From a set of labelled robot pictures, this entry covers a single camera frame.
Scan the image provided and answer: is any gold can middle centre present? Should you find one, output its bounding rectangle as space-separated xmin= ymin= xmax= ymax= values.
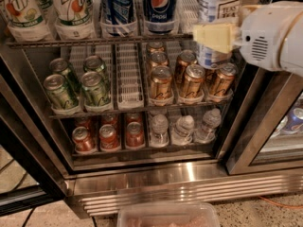
xmin=174 ymin=49 xmax=197 ymax=84

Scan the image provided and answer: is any green can back right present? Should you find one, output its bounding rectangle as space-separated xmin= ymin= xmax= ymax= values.
xmin=83 ymin=55 xmax=109 ymax=82

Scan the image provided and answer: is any gold can back left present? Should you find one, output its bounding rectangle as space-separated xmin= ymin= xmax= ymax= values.
xmin=146 ymin=42 xmax=165 ymax=55

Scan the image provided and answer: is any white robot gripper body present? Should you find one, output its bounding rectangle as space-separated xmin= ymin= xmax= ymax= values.
xmin=240 ymin=1 xmax=303 ymax=72

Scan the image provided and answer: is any green can front right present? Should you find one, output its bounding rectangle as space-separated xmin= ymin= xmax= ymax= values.
xmin=81 ymin=71 xmax=110 ymax=107

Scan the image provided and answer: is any blue can behind glass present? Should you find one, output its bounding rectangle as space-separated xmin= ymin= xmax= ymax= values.
xmin=282 ymin=108 xmax=303 ymax=134

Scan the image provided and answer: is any gold can front left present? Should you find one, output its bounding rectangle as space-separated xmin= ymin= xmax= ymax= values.
xmin=151 ymin=66 xmax=172 ymax=100

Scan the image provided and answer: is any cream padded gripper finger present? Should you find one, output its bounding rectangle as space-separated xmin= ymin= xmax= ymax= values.
xmin=239 ymin=5 xmax=261 ymax=26
xmin=192 ymin=23 xmax=241 ymax=54

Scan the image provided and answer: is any red can front left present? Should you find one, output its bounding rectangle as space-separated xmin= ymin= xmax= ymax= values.
xmin=72 ymin=127 xmax=97 ymax=154

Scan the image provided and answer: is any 7up bottle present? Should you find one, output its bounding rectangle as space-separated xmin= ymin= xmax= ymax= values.
xmin=2 ymin=0 xmax=51 ymax=42
xmin=52 ymin=0 xmax=96 ymax=40

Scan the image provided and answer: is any steel fridge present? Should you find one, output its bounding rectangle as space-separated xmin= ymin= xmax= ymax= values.
xmin=0 ymin=0 xmax=303 ymax=219

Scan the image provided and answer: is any gold can middle left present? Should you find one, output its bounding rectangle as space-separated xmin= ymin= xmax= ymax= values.
xmin=147 ymin=51 xmax=169 ymax=73

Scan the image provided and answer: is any green can front left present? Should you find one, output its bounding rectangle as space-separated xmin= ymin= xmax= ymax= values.
xmin=44 ymin=74 xmax=79 ymax=110

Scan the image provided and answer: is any red can front right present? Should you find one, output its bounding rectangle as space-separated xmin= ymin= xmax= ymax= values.
xmin=126 ymin=122 xmax=144 ymax=148

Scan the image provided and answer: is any gold can front right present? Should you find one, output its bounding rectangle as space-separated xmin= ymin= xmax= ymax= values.
xmin=209 ymin=63 xmax=238 ymax=96

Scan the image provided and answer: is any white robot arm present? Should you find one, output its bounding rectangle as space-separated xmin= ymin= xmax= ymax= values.
xmin=192 ymin=1 xmax=303 ymax=77

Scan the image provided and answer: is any white empty shelf glide tray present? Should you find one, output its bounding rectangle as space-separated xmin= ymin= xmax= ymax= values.
xmin=116 ymin=44 xmax=144 ymax=110

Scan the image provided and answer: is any gold can front middle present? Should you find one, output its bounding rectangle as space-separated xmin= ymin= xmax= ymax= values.
xmin=180 ymin=64 xmax=205 ymax=98

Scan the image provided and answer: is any red can front middle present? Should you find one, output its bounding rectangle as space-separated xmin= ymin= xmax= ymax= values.
xmin=99 ymin=124 xmax=119 ymax=151

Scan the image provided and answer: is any red can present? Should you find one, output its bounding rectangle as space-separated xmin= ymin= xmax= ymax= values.
xmin=126 ymin=122 xmax=144 ymax=148
xmin=72 ymin=127 xmax=97 ymax=154
xmin=99 ymin=124 xmax=119 ymax=151

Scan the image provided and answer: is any green can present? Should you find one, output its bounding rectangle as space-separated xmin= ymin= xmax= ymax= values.
xmin=49 ymin=58 xmax=80 ymax=95
xmin=44 ymin=74 xmax=79 ymax=110
xmin=81 ymin=71 xmax=110 ymax=107
xmin=83 ymin=55 xmax=109 ymax=82

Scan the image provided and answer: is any green can back left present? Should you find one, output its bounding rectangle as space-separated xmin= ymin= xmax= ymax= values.
xmin=49 ymin=58 xmax=80 ymax=95

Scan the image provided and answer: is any pepsi bottle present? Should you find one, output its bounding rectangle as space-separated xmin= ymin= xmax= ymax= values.
xmin=102 ymin=0 xmax=134 ymax=36
xmin=143 ymin=0 xmax=176 ymax=34

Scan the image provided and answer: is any clear plastic container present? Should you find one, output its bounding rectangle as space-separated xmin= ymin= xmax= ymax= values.
xmin=116 ymin=202 xmax=221 ymax=227

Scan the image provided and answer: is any water bottle left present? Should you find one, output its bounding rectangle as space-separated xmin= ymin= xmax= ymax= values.
xmin=151 ymin=113 xmax=169 ymax=148

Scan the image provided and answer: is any orange cable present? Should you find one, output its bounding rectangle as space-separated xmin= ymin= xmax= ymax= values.
xmin=258 ymin=195 xmax=303 ymax=210

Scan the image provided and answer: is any water bottle right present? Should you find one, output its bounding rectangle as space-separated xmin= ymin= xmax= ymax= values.
xmin=194 ymin=108 xmax=222 ymax=144

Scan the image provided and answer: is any pepsi bottle front right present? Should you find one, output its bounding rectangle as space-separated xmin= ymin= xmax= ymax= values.
xmin=143 ymin=0 xmax=176 ymax=34

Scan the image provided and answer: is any pepsi bottle left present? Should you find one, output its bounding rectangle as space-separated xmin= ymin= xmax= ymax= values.
xmin=102 ymin=0 xmax=134 ymax=36

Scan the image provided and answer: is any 7up bottle far left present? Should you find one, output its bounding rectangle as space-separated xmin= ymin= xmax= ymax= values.
xmin=2 ymin=0 xmax=51 ymax=42

